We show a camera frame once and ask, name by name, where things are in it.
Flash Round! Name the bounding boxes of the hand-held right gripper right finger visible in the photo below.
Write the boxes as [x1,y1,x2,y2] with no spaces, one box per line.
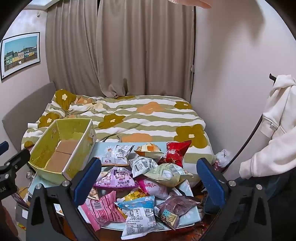
[196,158,273,241]

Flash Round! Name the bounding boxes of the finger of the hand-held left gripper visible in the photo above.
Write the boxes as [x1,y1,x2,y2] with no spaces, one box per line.
[0,141,10,157]
[0,148,31,178]

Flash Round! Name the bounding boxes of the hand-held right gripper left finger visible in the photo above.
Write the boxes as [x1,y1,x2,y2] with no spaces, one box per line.
[26,157,102,241]

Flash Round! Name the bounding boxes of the mauve snack packet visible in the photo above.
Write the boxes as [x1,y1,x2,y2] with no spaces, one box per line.
[154,195,201,231]

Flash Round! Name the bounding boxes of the yellow-green cardboard box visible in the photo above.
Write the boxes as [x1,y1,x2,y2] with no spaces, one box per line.
[28,118,97,184]

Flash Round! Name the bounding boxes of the person's right hand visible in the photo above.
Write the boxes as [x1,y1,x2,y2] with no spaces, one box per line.
[168,0,212,9]

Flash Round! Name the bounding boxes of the beige cartoon snack packet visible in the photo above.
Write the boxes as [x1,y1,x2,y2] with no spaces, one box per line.
[86,186,100,200]

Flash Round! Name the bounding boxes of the purple snack packet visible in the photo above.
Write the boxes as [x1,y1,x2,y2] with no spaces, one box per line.
[93,166,139,192]

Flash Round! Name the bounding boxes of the white plastic bag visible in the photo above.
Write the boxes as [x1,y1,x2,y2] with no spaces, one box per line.
[216,149,230,168]

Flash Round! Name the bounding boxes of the pink striped snack packet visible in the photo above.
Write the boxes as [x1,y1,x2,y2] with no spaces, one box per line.
[78,191,127,232]

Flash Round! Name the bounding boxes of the light blue daisy table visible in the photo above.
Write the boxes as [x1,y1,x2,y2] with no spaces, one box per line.
[28,141,202,232]

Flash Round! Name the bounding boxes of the white and pale blue packet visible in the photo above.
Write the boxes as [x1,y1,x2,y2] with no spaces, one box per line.
[101,144,135,166]

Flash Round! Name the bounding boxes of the pale green snack packet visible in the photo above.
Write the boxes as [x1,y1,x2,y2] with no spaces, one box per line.
[143,163,194,188]

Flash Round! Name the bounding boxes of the gold snack packet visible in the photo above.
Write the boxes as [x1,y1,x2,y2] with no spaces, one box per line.
[116,187,147,202]

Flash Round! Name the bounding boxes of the red snack packet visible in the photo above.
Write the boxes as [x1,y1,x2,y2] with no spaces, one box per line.
[164,140,192,169]

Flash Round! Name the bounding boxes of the grey bed headboard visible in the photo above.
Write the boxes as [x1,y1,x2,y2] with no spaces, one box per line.
[2,81,57,151]

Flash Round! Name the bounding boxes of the grey-white snack packet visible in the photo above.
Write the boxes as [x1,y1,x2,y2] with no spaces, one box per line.
[128,156,159,179]

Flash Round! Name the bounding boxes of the blue and white snack packet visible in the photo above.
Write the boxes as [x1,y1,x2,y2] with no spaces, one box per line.
[114,195,157,240]

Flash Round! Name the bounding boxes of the black rack pole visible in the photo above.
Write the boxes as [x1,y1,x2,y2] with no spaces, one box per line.
[225,114,264,169]

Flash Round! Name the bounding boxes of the orange and white snack packet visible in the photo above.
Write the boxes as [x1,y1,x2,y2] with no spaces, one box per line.
[134,143,165,159]

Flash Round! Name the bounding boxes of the white hoodie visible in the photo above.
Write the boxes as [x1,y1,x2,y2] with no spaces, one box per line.
[239,74,296,180]

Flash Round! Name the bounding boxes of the striped floral blanket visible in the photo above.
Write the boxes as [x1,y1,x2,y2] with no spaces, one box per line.
[21,89,214,168]

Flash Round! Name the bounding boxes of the beige curtain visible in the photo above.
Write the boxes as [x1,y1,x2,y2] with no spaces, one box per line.
[45,0,102,96]
[96,0,196,103]

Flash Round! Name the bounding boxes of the ceiling light panel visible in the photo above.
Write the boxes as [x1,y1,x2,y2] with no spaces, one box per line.
[30,0,55,8]

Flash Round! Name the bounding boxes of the framed wall picture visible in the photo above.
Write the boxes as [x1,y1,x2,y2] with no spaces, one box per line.
[0,32,41,82]

